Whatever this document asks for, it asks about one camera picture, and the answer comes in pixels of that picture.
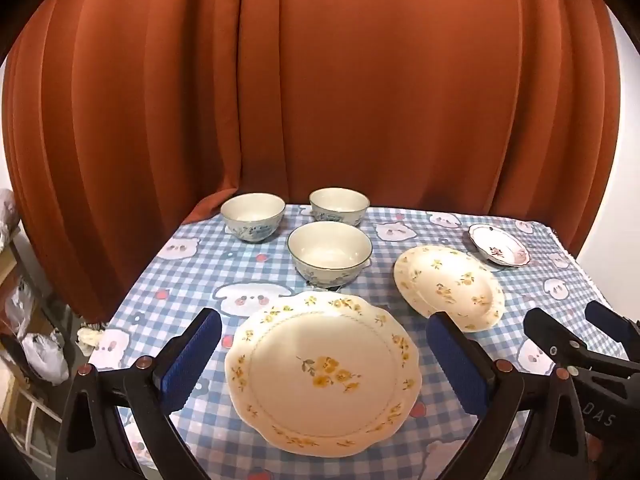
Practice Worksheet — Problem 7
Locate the large yellow floral plate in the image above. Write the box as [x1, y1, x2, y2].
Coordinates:
[224, 290, 422, 458]

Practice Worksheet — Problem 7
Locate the small red patterned plate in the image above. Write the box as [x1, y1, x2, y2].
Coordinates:
[468, 223, 532, 267]

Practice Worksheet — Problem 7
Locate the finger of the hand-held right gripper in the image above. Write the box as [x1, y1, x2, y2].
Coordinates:
[585, 300, 640, 348]
[524, 307, 640, 378]

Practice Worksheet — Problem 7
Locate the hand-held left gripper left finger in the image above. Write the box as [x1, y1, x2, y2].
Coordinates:
[55, 307, 223, 480]

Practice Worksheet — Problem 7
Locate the cluttered wooden shelf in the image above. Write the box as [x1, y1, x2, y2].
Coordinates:
[0, 225, 76, 461]

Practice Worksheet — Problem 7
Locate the white plastic bag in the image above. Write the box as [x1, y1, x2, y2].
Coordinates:
[5, 280, 38, 341]
[20, 332, 70, 386]

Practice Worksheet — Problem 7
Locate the blue checkered printed tablecloth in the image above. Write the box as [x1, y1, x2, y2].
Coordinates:
[87, 202, 608, 480]

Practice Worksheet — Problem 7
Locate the orange curtain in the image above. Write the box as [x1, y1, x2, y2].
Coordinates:
[0, 0, 623, 323]

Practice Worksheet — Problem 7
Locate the blue floral ceramic bowl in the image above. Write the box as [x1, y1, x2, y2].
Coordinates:
[308, 187, 371, 228]
[287, 221, 374, 290]
[220, 193, 286, 244]

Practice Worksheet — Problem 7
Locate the medium yellow floral plate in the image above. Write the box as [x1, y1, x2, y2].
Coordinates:
[393, 245, 506, 332]

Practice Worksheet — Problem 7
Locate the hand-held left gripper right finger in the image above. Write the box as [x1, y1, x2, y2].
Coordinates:
[426, 311, 596, 480]

